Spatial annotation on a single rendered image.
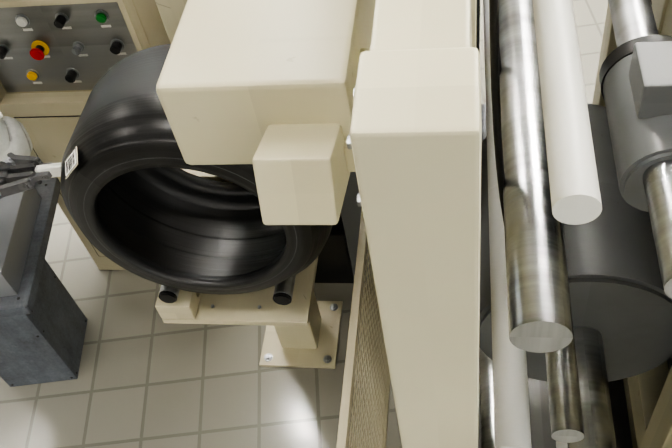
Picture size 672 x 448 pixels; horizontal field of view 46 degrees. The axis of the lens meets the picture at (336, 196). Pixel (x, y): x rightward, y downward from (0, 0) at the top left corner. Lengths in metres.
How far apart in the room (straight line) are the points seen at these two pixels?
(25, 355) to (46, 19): 1.16
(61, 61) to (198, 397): 1.20
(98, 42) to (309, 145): 1.51
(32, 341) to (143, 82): 1.44
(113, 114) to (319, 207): 0.67
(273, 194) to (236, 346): 1.94
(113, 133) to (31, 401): 1.68
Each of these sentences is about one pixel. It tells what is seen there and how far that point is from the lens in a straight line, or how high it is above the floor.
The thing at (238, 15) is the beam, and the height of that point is 1.78.
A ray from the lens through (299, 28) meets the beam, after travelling 1.06.
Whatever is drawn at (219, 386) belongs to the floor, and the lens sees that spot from 2.82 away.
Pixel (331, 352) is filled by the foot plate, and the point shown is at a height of 0.01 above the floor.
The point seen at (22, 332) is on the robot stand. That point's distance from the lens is 2.79.
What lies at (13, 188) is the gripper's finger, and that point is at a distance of 1.85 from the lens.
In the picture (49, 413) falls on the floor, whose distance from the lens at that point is 3.01.
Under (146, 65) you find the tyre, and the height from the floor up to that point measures 1.46.
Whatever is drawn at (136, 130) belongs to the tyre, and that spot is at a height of 1.45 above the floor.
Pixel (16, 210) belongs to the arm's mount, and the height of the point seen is 0.76.
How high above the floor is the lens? 2.42
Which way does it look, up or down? 49 degrees down
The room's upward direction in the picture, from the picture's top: 12 degrees counter-clockwise
